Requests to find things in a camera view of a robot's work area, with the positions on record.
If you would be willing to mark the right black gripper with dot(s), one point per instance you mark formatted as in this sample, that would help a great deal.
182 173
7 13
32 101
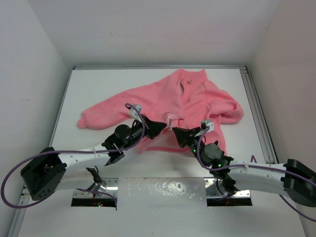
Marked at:
183 135

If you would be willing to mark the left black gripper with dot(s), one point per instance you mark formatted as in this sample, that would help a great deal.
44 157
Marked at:
152 128

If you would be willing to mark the silver zipper pull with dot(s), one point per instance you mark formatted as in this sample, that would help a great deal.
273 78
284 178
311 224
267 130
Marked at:
170 124

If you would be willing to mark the pink fleece jacket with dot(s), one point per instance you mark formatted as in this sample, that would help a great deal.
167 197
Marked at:
187 97

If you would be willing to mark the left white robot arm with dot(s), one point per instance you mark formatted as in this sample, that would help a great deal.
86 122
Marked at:
43 174

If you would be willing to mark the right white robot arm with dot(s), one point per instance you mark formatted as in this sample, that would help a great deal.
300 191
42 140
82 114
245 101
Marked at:
292 179

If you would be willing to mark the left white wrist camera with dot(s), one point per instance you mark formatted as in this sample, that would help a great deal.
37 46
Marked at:
135 112

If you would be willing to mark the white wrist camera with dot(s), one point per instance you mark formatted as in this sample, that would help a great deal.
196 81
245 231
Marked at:
207 124
135 112

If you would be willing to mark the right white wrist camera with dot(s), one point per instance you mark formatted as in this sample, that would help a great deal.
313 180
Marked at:
207 124

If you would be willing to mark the shiny metal base plate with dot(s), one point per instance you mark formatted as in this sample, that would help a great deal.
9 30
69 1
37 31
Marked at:
162 188

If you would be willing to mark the aluminium frame rail back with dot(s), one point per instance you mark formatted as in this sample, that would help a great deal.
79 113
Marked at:
121 67

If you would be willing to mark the aluminium frame rail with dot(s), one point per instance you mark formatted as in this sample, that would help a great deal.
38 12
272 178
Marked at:
24 196
259 119
121 67

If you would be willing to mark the aluminium frame rail right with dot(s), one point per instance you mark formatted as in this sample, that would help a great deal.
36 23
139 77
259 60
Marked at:
259 119

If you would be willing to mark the aluminium frame rail left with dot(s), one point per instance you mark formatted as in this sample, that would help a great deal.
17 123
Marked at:
24 196

